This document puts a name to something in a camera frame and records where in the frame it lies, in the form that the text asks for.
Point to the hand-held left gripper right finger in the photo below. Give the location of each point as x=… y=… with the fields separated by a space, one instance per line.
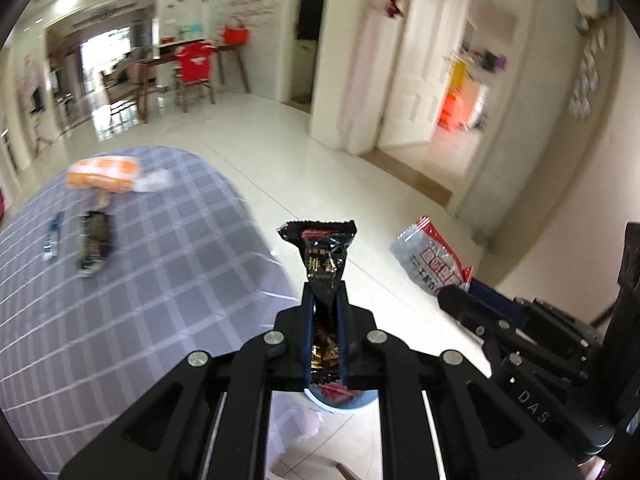
x=344 y=345

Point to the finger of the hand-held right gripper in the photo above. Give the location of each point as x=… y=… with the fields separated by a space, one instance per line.
x=465 y=310
x=500 y=302

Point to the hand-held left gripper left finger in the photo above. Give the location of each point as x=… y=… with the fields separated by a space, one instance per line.
x=306 y=345

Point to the white plastic bin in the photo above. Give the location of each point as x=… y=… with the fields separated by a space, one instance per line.
x=367 y=399

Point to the grey red printed wrapper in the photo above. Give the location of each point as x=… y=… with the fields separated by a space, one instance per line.
x=425 y=255

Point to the black red snack wrapper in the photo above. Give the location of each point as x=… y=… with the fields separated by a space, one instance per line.
x=325 y=260

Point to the clear plastic wrapper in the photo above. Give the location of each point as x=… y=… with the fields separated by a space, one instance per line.
x=155 y=181

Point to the dark gold snack wrapper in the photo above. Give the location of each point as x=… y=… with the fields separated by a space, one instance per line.
x=94 y=242

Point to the orange snack bag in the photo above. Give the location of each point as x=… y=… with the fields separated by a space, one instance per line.
x=102 y=174

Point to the small blue wrapper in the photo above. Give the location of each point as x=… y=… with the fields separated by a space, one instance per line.
x=53 y=235

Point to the grey checked tablecloth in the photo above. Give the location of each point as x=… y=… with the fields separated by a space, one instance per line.
x=150 y=310

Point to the orange plastic stool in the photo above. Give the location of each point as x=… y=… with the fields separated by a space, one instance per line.
x=450 y=115

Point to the yellow plastic object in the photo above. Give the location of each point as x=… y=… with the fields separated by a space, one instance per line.
x=457 y=79

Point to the white panel door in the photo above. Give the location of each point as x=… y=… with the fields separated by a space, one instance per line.
x=425 y=70

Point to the pink curtain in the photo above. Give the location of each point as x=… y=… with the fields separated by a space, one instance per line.
x=360 y=85

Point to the white appliance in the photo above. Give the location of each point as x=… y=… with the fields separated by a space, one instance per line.
x=305 y=70

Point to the wooden chair with cover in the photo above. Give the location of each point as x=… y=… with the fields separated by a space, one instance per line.
x=192 y=90

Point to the red chair cover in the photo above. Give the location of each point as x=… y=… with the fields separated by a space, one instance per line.
x=195 y=60

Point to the bare wooden chair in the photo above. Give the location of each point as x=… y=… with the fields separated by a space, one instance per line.
x=122 y=97

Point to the dark red bow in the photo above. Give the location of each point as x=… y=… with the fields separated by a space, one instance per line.
x=392 y=7

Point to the red bag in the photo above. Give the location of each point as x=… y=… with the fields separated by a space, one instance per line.
x=236 y=35

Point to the wooden dining table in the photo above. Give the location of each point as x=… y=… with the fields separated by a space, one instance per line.
x=160 y=57

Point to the group of wall certificates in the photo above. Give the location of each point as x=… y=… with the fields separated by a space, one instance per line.
x=260 y=5

